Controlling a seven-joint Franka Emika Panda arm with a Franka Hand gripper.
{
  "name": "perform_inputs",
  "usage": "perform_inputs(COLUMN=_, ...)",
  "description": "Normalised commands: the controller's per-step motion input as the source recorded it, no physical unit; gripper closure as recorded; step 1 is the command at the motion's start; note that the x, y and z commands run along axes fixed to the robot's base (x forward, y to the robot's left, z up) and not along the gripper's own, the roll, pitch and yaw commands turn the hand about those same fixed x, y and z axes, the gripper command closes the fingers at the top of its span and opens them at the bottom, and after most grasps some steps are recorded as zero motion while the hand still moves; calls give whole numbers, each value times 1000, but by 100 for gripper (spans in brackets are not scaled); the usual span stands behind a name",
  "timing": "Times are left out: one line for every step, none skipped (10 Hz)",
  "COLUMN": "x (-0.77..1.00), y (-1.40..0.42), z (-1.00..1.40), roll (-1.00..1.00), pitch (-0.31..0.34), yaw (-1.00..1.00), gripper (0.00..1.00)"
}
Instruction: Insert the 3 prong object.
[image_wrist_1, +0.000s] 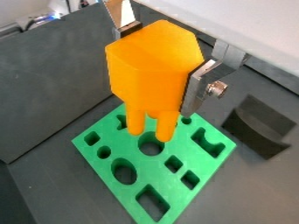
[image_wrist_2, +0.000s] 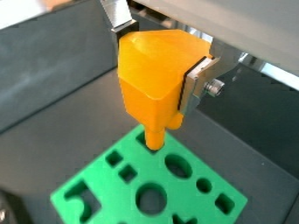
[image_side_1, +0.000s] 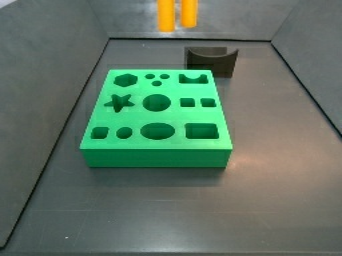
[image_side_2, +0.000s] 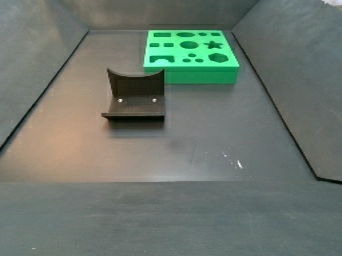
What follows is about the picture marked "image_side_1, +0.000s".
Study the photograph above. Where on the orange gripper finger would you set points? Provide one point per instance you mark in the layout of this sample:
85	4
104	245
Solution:
165	15
188	13

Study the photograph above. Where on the dark grey arch-shaped block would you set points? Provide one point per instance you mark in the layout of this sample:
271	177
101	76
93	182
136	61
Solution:
216	59

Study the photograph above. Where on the green shape sorter block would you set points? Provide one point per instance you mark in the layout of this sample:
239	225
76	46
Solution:
157	118

